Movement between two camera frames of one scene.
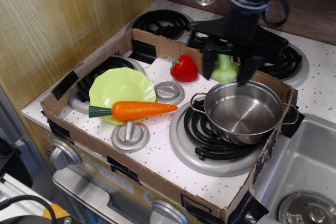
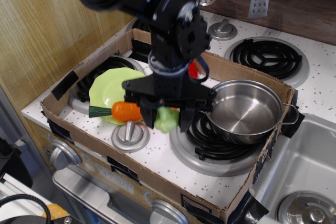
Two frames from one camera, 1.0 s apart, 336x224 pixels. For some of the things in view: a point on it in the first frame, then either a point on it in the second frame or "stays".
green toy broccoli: (224, 71) -> (166, 119)
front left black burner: (79, 98) stays
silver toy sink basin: (306, 161) stays
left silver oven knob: (63, 155) stays
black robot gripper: (239, 32) -> (171, 91)
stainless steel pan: (244, 114) stays
